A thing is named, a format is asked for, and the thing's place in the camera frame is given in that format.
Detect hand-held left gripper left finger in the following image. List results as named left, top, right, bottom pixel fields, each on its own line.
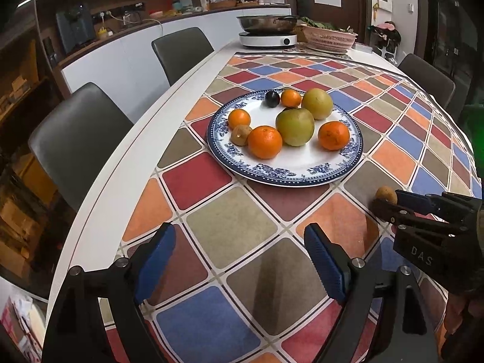
left=43, top=222, right=177, bottom=363

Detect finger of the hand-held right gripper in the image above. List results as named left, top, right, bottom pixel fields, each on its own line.
left=371, top=198, right=471, bottom=236
left=395, top=190, right=482, bottom=221

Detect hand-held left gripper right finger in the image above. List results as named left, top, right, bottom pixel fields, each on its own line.
left=303, top=223, right=449, bottom=363

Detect small brown kiwi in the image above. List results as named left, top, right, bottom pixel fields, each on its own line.
left=374, top=185, right=398, bottom=205
left=231, top=125, right=253, bottom=146

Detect white blue-rimmed plate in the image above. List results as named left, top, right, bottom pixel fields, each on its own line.
left=206, top=90, right=364, bottom=188

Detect green apple front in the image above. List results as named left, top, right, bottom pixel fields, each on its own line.
left=275, top=108, right=316, bottom=147

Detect green apple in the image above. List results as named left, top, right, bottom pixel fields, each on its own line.
left=301, top=88, right=334, bottom=120
left=275, top=108, right=316, bottom=147

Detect green apple back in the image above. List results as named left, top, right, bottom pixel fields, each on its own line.
left=301, top=88, right=334, bottom=120

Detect orange mandarin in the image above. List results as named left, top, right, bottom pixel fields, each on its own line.
left=318, top=120, right=350, bottom=151
left=227, top=108, right=251, bottom=129
left=247, top=126, right=283, bottom=159
left=280, top=89, right=302, bottom=108

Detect person's right hand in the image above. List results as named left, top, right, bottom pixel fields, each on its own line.
left=442, top=293, right=484, bottom=353

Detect colourful checkered tablecloth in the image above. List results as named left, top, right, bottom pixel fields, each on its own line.
left=100, top=52, right=484, bottom=363

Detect grey dining chair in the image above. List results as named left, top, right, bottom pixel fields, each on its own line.
left=28, top=82, right=135, bottom=212
left=152, top=27, right=214, bottom=86
left=397, top=54, right=456, bottom=110

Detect dark stroller with pink cloth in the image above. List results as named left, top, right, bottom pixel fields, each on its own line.
left=368, top=21, right=402, bottom=59

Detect pink plastic basket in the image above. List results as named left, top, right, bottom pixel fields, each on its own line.
left=302, top=26, right=358, bottom=54

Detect green leafy vegetables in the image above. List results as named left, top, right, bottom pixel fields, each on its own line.
left=299, top=17, right=356, bottom=33

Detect white induction cooker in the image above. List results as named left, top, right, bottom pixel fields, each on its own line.
left=238, top=31, right=299, bottom=49

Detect metal pot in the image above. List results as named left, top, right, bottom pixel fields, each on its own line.
left=236, top=14, right=301, bottom=34

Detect black coffee machine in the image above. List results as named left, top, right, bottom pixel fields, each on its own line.
left=56, top=3, right=96, bottom=54

